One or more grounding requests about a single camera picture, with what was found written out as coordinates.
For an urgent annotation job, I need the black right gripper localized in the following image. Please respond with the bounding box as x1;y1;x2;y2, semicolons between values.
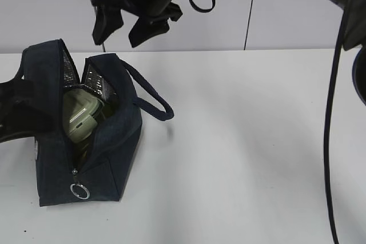
91;0;183;47

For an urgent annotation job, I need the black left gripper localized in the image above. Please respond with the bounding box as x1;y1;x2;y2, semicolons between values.
1;79;54;142

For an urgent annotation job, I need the green lid glass container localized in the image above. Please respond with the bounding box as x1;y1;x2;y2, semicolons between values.
62;89;104;143

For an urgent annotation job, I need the navy blue lunch bag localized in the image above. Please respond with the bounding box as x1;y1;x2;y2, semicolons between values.
17;39;174;206

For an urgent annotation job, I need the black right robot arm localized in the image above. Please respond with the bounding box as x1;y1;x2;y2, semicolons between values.
90;0;182;47

